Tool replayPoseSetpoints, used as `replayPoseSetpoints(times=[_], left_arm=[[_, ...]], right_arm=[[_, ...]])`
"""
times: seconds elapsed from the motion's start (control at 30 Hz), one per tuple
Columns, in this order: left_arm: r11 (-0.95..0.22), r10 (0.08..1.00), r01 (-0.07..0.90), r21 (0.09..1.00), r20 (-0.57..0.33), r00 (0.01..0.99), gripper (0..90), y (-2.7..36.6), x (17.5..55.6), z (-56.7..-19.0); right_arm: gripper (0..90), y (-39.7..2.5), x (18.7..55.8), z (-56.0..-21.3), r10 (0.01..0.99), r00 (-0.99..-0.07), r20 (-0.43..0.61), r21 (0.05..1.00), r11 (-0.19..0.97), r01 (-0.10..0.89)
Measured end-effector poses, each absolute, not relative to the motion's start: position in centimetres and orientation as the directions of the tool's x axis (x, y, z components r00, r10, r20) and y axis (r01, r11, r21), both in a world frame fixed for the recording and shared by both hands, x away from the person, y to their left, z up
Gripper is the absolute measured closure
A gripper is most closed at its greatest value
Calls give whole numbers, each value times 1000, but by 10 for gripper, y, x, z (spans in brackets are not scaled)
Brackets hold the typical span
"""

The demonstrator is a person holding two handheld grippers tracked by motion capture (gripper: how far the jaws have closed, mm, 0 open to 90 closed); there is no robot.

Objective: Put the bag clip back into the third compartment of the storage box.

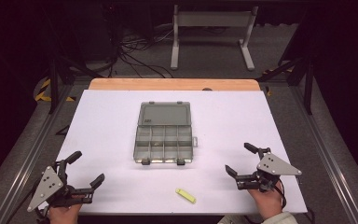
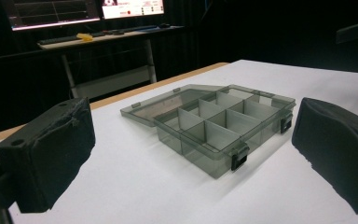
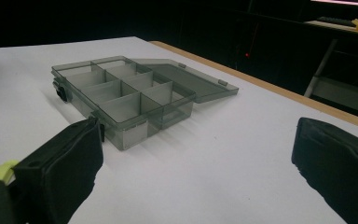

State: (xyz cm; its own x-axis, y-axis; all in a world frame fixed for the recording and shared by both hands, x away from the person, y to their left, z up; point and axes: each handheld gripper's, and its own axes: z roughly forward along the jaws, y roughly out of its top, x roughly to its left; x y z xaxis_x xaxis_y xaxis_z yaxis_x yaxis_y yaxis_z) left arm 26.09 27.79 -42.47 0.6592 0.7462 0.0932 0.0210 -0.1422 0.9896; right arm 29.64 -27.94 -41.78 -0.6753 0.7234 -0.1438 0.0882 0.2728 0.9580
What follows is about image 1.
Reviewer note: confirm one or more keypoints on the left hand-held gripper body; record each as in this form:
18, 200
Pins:
48, 183

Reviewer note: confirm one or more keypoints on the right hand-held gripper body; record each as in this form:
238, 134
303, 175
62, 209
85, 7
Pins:
275, 166

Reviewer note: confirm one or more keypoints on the person's left hand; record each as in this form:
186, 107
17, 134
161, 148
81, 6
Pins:
63, 215

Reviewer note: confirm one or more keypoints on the person's right hand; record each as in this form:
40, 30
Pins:
270, 203

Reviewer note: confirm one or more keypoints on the white table mat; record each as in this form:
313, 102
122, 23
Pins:
112, 130

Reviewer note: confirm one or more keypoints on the small yellow flat bar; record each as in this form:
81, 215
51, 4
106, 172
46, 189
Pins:
185, 195

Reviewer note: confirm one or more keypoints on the yellow black hazard tape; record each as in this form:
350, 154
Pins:
43, 93

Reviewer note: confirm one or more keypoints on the grey plastic compartment box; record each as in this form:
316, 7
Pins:
164, 137

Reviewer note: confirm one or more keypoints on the black metal stand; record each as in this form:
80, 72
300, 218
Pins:
307, 84
54, 84

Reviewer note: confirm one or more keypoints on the white metal stand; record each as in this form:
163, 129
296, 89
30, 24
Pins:
213, 21

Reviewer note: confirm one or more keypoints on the aluminium rail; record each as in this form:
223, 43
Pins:
326, 158
24, 161

